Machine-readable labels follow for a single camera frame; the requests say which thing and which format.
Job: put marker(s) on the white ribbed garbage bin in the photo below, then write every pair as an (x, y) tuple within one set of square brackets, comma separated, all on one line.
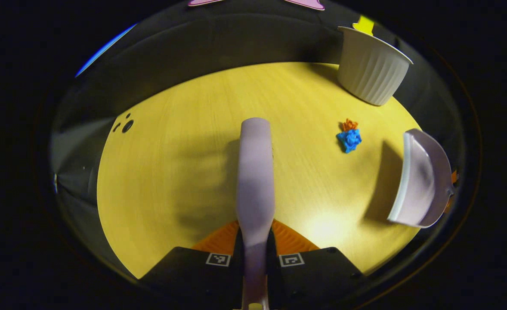
[(372, 69)]

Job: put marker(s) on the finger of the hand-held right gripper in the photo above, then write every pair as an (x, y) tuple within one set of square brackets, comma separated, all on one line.
[(454, 176)]

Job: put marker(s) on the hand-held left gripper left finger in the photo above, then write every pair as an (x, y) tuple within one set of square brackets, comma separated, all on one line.
[(193, 280)]

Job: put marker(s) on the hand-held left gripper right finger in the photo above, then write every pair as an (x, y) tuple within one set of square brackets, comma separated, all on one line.
[(318, 275)]

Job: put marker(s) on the blue paper trash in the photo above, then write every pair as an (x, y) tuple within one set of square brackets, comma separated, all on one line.
[(349, 140)]

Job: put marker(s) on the yellow wooden desktop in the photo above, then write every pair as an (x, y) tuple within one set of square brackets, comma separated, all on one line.
[(171, 172)]

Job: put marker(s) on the light purple dustpan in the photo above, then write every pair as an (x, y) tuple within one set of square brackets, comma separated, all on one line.
[(421, 181)]

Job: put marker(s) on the orange paper trash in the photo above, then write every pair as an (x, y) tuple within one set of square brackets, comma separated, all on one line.
[(349, 125)]

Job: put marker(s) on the light purple small broom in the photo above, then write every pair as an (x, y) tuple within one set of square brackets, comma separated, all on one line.
[(255, 181)]

